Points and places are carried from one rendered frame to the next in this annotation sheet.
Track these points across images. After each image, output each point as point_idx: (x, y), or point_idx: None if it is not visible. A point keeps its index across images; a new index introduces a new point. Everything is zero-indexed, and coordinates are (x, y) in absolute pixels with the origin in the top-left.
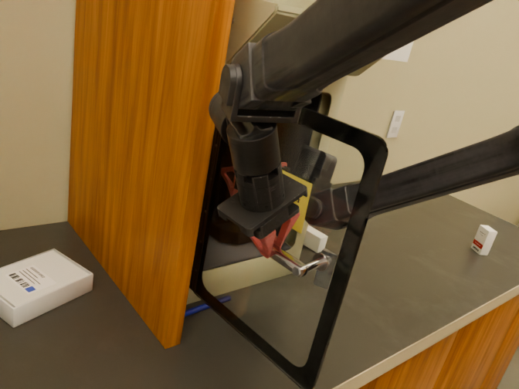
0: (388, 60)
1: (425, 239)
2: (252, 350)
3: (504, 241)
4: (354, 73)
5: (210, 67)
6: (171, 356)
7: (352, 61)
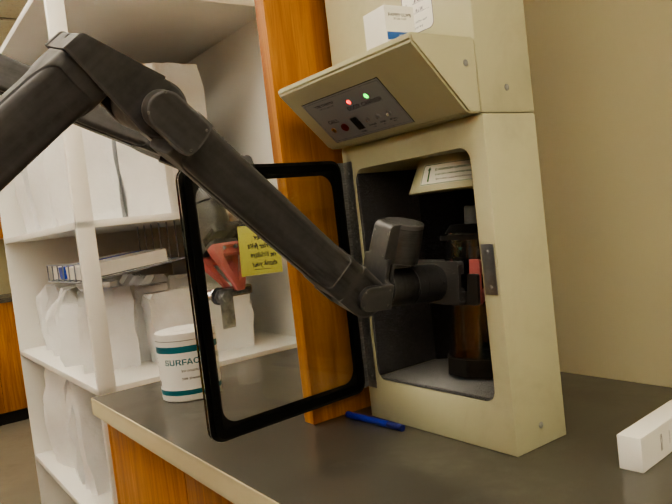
0: None
1: None
2: (313, 450)
3: None
4: (453, 111)
5: (274, 153)
6: (295, 424)
7: (80, 126)
